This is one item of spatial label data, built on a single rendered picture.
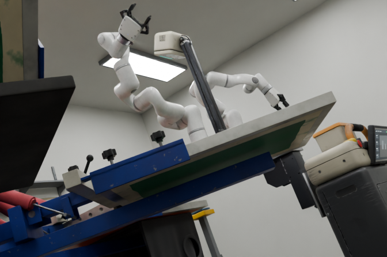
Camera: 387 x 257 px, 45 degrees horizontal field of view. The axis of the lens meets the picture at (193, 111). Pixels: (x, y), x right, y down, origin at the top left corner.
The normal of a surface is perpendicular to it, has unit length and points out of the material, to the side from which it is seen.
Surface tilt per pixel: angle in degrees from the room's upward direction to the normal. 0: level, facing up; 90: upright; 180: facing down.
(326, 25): 90
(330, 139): 92
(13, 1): 148
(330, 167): 90
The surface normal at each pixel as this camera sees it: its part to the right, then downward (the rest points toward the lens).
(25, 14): 0.51, 0.52
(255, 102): -0.52, -0.09
